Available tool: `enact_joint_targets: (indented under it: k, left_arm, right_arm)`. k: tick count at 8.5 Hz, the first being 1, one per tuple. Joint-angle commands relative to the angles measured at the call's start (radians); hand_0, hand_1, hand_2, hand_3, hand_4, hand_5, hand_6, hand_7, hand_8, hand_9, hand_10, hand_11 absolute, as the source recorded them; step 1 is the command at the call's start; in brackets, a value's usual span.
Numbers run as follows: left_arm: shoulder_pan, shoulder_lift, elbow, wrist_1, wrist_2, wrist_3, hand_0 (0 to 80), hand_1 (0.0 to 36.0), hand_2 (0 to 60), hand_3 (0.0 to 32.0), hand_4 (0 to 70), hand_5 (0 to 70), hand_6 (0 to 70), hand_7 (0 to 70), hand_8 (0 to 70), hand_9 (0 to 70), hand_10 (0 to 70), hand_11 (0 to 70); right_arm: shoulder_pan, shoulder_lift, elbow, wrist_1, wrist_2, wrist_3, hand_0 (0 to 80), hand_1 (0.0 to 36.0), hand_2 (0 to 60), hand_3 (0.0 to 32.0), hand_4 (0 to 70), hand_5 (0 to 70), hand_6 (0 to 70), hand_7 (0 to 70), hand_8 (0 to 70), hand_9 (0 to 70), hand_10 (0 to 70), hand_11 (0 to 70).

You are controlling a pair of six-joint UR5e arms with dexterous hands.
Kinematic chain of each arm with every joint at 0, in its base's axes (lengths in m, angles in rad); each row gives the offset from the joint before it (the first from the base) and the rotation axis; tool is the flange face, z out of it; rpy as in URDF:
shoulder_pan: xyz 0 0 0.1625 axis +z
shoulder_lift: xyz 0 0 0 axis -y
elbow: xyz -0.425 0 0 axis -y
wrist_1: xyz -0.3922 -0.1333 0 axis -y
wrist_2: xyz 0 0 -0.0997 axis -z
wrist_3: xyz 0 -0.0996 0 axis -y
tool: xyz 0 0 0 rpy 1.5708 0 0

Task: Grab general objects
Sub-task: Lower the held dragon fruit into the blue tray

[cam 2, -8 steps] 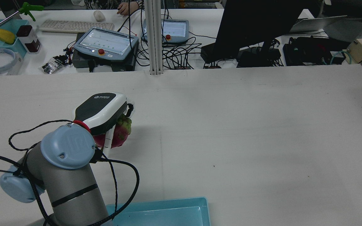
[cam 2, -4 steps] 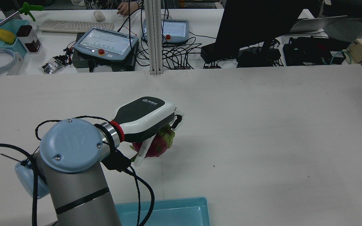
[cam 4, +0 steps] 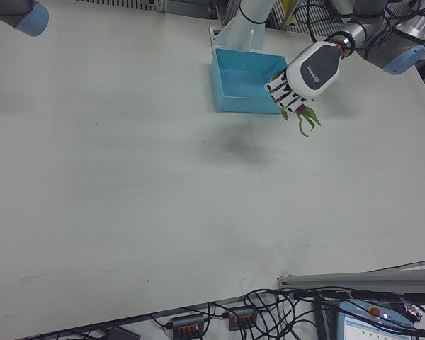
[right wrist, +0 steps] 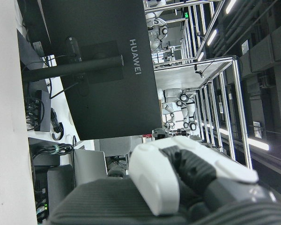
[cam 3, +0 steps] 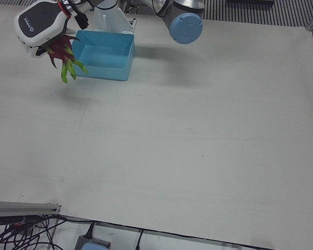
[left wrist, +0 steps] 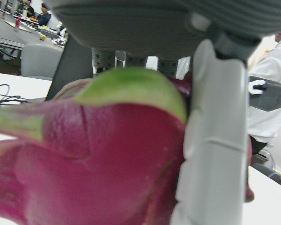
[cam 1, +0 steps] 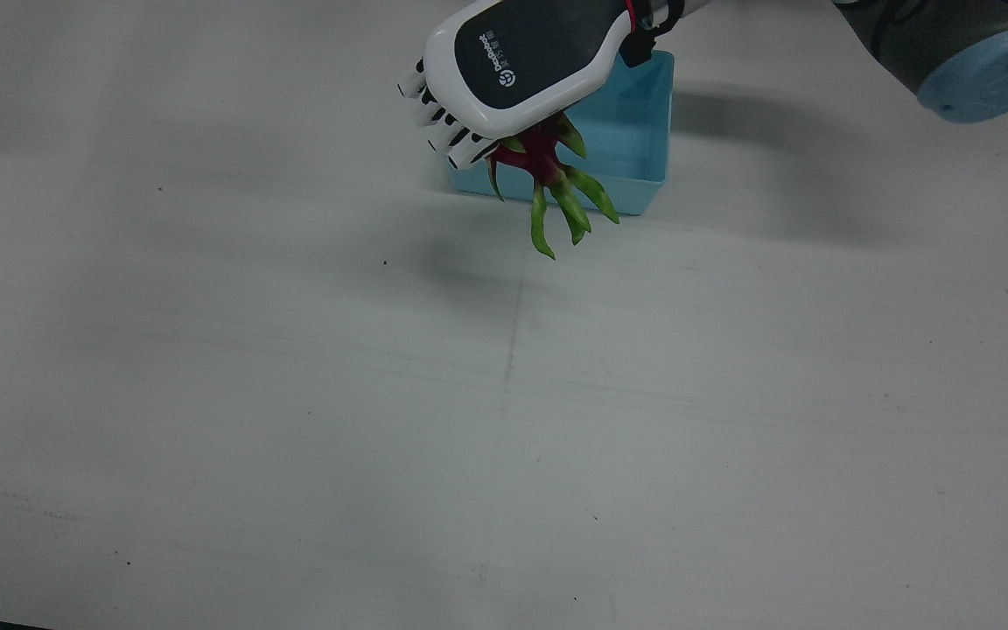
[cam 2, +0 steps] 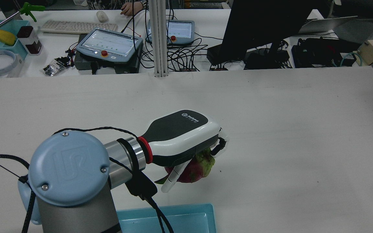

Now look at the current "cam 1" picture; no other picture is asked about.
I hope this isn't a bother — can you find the light blue plastic bin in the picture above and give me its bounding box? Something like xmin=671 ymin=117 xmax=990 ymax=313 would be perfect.
xmin=445 ymin=49 xmax=676 ymax=217

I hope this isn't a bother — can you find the pink dragon fruit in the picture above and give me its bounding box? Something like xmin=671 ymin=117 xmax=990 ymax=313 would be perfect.
xmin=486 ymin=112 xmax=620 ymax=261

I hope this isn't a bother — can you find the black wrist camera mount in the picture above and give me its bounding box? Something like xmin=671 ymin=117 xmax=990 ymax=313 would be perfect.
xmin=619 ymin=24 xmax=659 ymax=69

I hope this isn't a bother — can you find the white grey left robot hand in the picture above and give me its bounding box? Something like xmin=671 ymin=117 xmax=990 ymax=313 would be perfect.
xmin=397 ymin=0 xmax=638 ymax=172

